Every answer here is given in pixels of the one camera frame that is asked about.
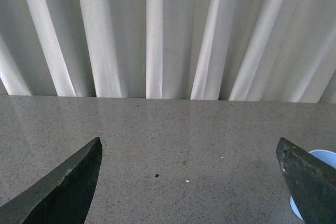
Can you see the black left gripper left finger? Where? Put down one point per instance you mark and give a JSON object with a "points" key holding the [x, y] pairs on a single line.
{"points": [[62, 196]]}

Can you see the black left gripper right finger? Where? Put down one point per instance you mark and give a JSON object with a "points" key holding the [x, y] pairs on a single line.
{"points": [[310, 181]]}

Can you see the white pleated curtain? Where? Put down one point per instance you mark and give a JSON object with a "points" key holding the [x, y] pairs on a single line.
{"points": [[235, 50]]}

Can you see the blue plastic cup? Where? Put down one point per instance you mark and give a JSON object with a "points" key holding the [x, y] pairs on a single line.
{"points": [[327, 157]]}

